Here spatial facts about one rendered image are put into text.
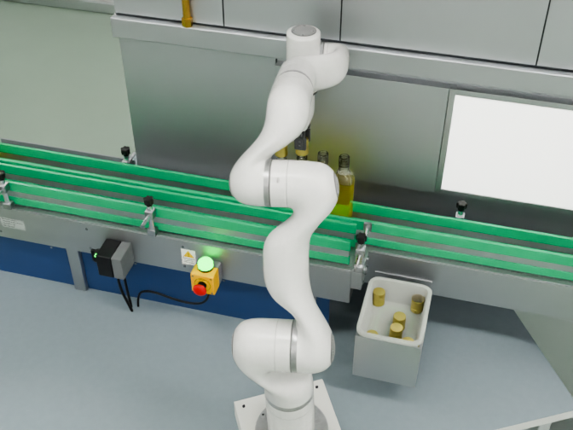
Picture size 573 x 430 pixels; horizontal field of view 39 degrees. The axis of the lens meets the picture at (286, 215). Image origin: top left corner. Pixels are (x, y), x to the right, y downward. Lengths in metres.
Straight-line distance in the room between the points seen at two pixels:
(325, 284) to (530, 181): 0.63
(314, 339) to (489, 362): 0.80
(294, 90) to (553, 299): 1.02
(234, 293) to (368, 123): 0.65
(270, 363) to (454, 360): 0.77
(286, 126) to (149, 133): 0.96
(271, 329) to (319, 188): 0.36
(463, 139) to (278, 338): 0.79
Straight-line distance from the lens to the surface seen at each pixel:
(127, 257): 2.41
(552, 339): 2.76
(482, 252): 2.27
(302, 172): 1.67
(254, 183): 1.67
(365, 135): 2.28
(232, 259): 2.32
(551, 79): 2.15
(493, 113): 2.20
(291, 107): 1.66
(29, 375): 2.48
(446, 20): 2.12
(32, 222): 2.55
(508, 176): 2.31
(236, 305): 2.48
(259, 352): 1.83
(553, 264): 2.29
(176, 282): 2.50
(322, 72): 1.92
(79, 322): 2.58
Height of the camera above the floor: 2.58
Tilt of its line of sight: 40 degrees down
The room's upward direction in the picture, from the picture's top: straight up
